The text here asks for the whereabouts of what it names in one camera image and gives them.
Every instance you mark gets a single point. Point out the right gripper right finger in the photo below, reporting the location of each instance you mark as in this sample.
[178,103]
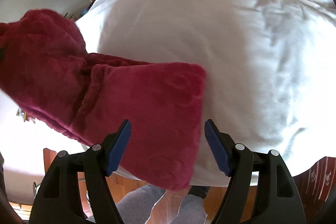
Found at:
[277,198]

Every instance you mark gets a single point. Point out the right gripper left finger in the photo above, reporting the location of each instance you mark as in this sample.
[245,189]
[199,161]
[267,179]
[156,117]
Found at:
[58,198]

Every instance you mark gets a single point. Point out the magenta fleece pants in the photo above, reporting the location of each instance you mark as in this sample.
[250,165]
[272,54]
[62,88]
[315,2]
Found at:
[47,71]

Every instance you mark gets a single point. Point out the grey trouser leg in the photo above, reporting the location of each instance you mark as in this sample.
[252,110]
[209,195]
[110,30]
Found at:
[136,206]

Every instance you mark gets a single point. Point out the white duvet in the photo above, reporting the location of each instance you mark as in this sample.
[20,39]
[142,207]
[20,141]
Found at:
[270,63]

